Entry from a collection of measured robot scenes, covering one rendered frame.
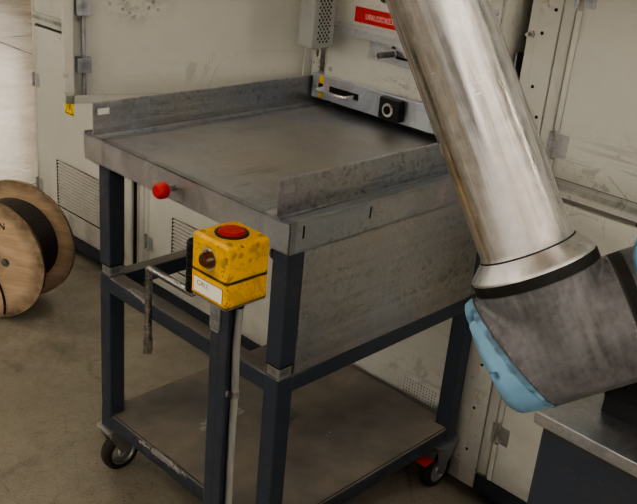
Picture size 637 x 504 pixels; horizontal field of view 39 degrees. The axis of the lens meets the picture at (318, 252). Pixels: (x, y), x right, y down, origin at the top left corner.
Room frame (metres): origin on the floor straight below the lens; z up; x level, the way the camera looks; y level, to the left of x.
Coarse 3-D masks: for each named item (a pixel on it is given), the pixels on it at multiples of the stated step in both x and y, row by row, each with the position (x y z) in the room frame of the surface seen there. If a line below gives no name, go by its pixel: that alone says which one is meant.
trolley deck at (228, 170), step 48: (96, 144) 1.75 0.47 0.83; (144, 144) 1.73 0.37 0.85; (192, 144) 1.76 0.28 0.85; (240, 144) 1.80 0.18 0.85; (288, 144) 1.83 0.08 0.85; (336, 144) 1.86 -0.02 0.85; (384, 144) 1.90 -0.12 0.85; (192, 192) 1.54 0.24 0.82; (240, 192) 1.50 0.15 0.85; (384, 192) 1.57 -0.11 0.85; (432, 192) 1.65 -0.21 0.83; (288, 240) 1.36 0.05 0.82; (336, 240) 1.45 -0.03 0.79
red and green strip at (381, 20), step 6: (360, 12) 2.14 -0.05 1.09; (366, 12) 2.12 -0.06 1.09; (372, 12) 2.11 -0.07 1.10; (378, 12) 2.10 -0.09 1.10; (384, 12) 2.09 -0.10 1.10; (360, 18) 2.14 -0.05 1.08; (366, 18) 2.12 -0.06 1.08; (372, 18) 2.11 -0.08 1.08; (378, 18) 2.10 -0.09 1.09; (384, 18) 2.09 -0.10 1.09; (390, 18) 2.07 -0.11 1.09; (372, 24) 2.11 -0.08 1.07; (378, 24) 2.10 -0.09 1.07; (384, 24) 2.09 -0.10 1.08; (390, 24) 2.07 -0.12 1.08
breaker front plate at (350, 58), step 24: (336, 0) 2.19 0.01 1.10; (360, 0) 2.14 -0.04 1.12; (504, 0) 1.88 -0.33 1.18; (360, 24) 2.14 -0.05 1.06; (336, 48) 2.18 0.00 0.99; (360, 48) 2.13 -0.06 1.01; (384, 48) 2.08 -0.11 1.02; (336, 72) 2.18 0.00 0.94; (360, 72) 2.12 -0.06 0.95; (384, 72) 2.07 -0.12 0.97; (408, 72) 2.03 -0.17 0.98; (408, 96) 2.02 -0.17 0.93
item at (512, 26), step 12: (516, 0) 1.90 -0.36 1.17; (528, 0) 1.93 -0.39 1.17; (504, 12) 1.88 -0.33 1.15; (516, 12) 1.91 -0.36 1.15; (528, 12) 1.94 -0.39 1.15; (504, 24) 1.88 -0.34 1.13; (516, 24) 1.91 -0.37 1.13; (528, 24) 1.95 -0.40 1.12; (504, 36) 1.88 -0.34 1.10; (516, 36) 1.92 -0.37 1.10; (516, 48) 1.92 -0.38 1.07; (324, 72) 2.20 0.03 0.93
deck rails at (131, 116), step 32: (160, 96) 1.88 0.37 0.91; (192, 96) 1.94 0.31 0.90; (224, 96) 2.01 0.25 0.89; (256, 96) 2.09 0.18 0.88; (288, 96) 2.16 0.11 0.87; (96, 128) 1.76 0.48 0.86; (128, 128) 1.82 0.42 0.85; (160, 128) 1.85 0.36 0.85; (384, 160) 1.58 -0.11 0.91; (416, 160) 1.65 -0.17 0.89; (288, 192) 1.40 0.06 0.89; (320, 192) 1.46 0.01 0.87; (352, 192) 1.52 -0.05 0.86
